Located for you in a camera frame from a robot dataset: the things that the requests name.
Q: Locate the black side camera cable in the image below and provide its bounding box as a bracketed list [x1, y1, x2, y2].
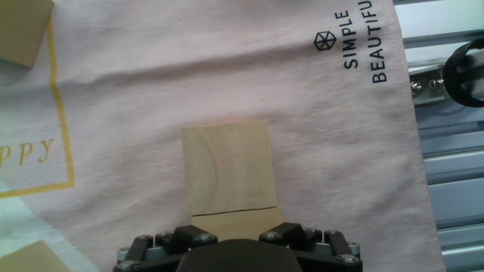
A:
[442, 36, 484, 109]

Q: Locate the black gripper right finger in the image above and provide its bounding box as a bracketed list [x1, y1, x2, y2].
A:
[258, 221, 363, 272]

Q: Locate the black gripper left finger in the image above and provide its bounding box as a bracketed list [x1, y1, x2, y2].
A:
[112, 224, 219, 272]

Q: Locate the marble pattern table cloth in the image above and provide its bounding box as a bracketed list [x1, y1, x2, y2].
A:
[0, 0, 449, 272]

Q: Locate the light wooden cube block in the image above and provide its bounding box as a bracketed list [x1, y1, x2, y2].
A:
[191, 206, 284, 243]
[181, 119, 278, 217]
[0, 240, 73, 272]
[0, 0, 55, 69]

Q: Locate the silver camera mount bracket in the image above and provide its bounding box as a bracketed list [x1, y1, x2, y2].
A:
[408, 63, 451, 107]

